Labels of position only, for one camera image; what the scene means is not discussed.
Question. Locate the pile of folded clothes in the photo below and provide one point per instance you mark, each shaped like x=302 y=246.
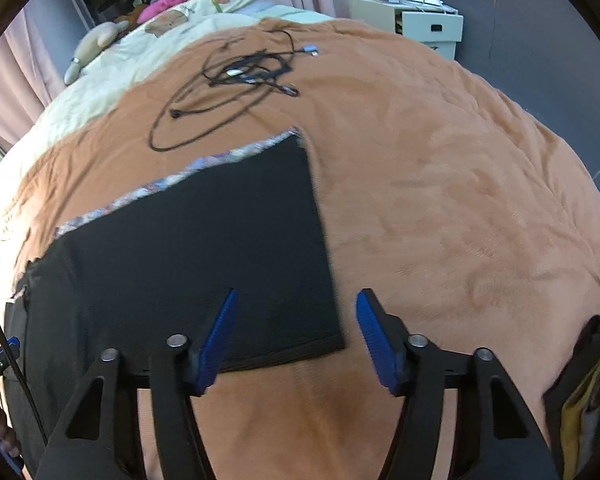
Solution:
x=580 y=410

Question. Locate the beige plush toy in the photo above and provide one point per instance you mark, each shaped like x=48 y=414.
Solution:
x=92 y=45

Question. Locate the person's left hand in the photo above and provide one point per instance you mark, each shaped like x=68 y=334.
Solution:
x=1 y=427

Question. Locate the cream printed quilt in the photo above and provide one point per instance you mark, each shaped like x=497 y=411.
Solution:
x=130 y=45

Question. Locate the white drawer cabinet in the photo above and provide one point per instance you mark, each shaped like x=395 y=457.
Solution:
x=430 y=25

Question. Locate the black garment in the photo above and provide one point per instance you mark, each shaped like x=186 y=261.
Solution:
x=180 y=240

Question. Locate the orange blanket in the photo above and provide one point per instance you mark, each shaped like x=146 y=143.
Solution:
x=430 y=185

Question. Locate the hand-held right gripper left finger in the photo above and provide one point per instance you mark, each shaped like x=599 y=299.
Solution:
x=220 y=340

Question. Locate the pink cloth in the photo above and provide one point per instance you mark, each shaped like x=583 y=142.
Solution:
x=172 y=0

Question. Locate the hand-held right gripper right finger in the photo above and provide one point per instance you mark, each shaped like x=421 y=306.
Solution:
x=377 y=345

